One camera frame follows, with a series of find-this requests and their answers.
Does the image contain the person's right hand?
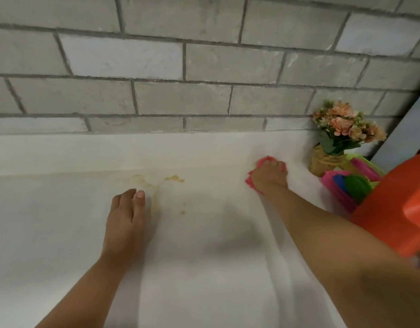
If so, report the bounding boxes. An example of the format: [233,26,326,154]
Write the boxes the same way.
[249,159,288,196]

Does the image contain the person's left hand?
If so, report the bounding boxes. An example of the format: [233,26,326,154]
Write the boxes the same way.
[100,188,147,269]

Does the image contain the pink plastic basket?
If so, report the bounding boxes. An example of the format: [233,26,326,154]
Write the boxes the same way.
[321,170,359,213]

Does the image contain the blue round lid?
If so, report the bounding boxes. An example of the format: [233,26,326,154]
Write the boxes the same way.
[332,174,349,195]

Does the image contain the pink flowers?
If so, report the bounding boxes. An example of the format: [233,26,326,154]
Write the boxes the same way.
[309,100,387,178]

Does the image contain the green round lid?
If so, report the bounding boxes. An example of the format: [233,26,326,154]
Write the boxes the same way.
[344,174,373,203]

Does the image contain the orange jug with white cap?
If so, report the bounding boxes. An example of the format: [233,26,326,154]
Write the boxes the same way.
[348,152,420,258]

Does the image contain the person's right forearm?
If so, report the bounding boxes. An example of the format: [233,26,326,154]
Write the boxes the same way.
[263,186,420,328]

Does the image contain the person's left forearm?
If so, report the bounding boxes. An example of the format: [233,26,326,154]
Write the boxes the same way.
[34,257,130,328]

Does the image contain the white countertop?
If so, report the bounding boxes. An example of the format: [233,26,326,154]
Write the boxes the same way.
[0,129,420,328]

